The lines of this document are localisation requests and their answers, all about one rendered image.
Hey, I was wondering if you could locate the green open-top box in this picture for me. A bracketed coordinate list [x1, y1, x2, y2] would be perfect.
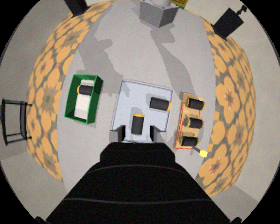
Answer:
[64, 74, 103, 124]

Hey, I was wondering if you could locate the wooden battery holder board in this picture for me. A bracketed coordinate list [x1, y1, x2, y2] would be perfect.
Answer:
[173, 93, 208, 157]

